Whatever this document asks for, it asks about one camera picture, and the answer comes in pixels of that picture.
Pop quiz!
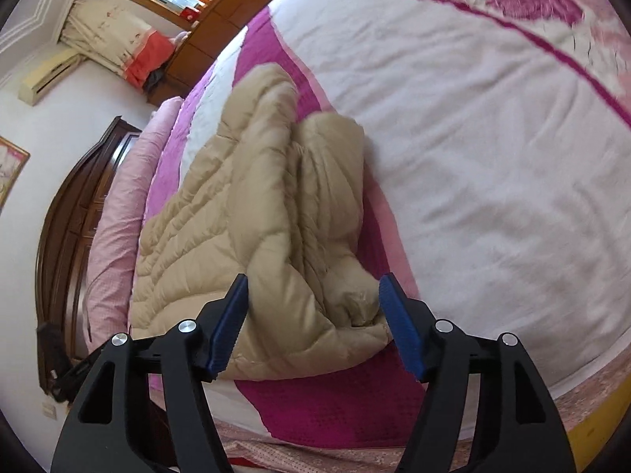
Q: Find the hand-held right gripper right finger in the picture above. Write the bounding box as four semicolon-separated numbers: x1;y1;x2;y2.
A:
379;272;575;473

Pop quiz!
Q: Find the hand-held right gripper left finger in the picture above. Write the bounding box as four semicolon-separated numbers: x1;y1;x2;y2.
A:
50;273;248;473

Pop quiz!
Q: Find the beige down jacket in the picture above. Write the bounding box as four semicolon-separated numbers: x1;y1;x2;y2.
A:
129;64;395;381

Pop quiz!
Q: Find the dark clothes pile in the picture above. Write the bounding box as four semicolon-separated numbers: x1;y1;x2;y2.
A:
143;68;171;94

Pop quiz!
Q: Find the dark wooden headboard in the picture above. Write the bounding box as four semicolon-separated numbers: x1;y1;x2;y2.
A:
35;115;144;356

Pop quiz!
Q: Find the pink pillow roll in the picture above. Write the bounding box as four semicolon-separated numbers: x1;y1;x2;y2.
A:
85;97;184;350

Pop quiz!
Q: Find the pink floral striped blanket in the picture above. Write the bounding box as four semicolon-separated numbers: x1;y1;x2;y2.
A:
128;0;631;454

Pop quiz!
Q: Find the floral bed sheet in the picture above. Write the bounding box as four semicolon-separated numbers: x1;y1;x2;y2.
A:
217;350;631;473

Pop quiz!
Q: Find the long wooden cabinet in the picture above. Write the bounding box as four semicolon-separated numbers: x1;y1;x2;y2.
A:
158;0;326;106

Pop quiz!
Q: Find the cream and red curtain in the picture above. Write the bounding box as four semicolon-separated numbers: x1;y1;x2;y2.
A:
60;0;178;90

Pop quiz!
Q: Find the framed wall picture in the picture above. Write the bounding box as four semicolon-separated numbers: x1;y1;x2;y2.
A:
0;135;31;212

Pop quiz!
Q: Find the wall air conditioner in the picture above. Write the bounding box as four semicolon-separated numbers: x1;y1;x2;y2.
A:
19;48;82;106

